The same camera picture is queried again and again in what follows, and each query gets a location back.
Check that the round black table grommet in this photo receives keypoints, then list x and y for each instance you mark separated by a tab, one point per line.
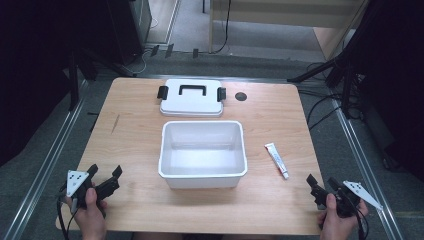
240	96

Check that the black cabinet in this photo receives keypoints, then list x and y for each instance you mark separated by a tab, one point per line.
126	30

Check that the light wooden furniture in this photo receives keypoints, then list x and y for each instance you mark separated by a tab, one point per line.
286	13

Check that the person's right hand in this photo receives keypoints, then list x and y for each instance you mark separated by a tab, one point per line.
338	226

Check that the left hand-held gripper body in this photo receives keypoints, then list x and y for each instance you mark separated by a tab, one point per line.
77	181

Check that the person's left hand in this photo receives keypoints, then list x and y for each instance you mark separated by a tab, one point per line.
90	218

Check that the black tripod stand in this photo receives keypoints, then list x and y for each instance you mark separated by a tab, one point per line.
346	83
73	86

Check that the white plastic storage box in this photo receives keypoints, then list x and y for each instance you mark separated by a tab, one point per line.
201	156

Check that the white ointment tube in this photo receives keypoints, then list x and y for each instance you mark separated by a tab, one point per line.
277	160

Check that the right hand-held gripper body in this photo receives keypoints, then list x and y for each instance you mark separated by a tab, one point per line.
346	200

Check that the metal floor rail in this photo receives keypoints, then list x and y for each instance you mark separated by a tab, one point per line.
366	166
43	166

